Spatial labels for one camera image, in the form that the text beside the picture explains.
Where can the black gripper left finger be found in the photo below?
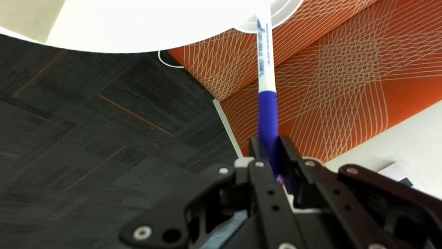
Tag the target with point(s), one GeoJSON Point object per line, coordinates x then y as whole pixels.
{"type": "Point", "coordinates": [221, 217]}

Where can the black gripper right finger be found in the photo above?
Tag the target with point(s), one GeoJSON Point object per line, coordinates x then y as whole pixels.
{"type": "Point", "coordinates": [367, 208]}

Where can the white pen with blue cap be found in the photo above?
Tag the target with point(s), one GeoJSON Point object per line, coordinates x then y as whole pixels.
{"type": "Point", "coordinates": [268, 111]}

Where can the brown cardboard piece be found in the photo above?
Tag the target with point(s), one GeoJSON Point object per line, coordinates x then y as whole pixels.
{"type": "Point", "coordinates": [22, 16]}

